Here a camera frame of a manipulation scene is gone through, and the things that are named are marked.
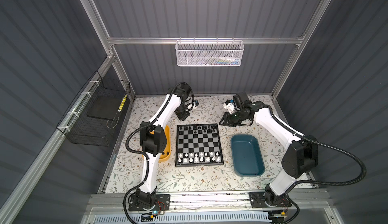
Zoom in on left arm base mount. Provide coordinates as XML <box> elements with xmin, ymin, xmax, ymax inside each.
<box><xmin>127</xmin><ymin>193</ymin><xmax>171</xmax><ymax>211</ymax></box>

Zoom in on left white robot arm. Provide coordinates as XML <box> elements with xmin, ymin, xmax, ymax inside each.
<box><xmin>135</xmin><ymin>82</ymin><xmax>194</xmax><ymax>209</ymax></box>

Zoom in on black foam pad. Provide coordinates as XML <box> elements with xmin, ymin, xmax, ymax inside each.
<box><xmin>86</xmin><ymin>96</ymin><xmax>122</xmax><ymax>121</ymax></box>

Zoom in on black white chess board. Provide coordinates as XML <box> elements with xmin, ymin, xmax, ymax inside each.
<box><xmin>175</xmin><ymin>124</ymin><xmax>224</xmax><ymax>167</ymax></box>

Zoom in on black wire mesh basket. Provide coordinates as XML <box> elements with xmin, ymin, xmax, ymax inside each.
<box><xmin>57</xmin><ymin>72</ymin><xmax>132</xmax><ymax>147</ymax></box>

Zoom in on markers in white basket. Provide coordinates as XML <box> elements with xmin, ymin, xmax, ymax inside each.
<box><xmin>202</xmin><ymin>56</ymin><xmax>240</xmax><ymax>66</ymax></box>

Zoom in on aluminium front rail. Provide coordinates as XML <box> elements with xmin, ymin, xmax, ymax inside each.
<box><xmin>85</xmin><ymin>188</ymin><xmax>334</xmax><ymax>214</ymax></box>

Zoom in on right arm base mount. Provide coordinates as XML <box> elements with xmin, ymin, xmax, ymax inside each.
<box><xmin>248</xmin><ymin>191</ymin><xmax>292</xmax><ymax>208</ymax></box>

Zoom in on left black corrugated cable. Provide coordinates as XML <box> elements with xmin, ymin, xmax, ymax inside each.
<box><xmin>122</xmin><ymin>82</ymin><xmax>195</xmax><ymax>224</ymax></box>

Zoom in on white wire mesh basket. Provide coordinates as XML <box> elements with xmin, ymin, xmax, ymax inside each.
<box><xmin>175</xmin><ymin>40</ymin><xmax>245</xmax><ymax>67</ymax></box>

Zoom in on teal plastic tray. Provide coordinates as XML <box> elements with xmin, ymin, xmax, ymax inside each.
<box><xmin>230</xmin><ymin>134</ymin><xmax>265</xmax><ymax>177</ymax></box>

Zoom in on yellow plastic tray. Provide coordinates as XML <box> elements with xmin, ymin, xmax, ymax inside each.
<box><xmin>140</xmin><ymin>126</ymin><xmax>171</xmax><ymax>162</ymax></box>

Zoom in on right black corrugated cable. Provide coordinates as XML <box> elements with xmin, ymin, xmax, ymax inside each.
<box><xmin>266</xmin><ymin>104</ymin><xmax>367</xmax><ymax>187</ymax></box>

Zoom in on black corrugated cable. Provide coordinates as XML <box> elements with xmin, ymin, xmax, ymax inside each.
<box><xmin>266</xmin><ymin>104</ymin><xmax>367</xmax><ymax>187</ymax></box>
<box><xmin>122</xmin><ymin>82</ymin><xmax>195</xmax><ymax>224</ymax></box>

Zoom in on yellow marker pen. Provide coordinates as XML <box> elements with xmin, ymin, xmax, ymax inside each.
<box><xmin>118</xmin><ymin>94</ymin><xmax>127</xmax><ymax>113</ymax></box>

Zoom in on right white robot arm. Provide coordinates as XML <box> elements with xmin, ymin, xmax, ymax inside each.
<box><xmin>219</xmin><ymin>92</ymin><xmax>318</xmax><ymax>207</ymax></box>

